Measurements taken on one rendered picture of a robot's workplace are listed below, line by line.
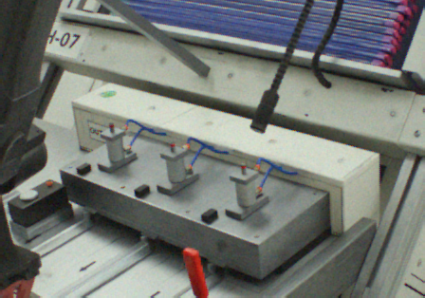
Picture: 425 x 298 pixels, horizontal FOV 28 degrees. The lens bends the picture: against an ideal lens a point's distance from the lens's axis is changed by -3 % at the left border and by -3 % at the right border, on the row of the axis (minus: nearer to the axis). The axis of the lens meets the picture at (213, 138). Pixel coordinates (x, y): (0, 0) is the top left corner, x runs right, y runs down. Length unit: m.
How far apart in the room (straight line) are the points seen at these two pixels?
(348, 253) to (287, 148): 0.16
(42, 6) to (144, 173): 0.42
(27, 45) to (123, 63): 0.61
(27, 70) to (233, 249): 0.33
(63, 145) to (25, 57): 0.62
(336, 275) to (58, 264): 0.33
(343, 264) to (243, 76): 0.33
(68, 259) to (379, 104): 0.43
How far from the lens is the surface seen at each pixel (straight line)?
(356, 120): 1.10
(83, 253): 1.09
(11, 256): 0.91
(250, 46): 1.19
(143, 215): 1.07
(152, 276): 1.02
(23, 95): 0.79
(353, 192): 1.04
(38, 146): 0.93
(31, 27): 0.75
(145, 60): 1.34
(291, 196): 1.03
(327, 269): 1.00
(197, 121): 1.19
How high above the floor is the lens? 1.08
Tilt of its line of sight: 8 degrees up
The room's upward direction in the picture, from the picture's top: 23 degrees clockwise
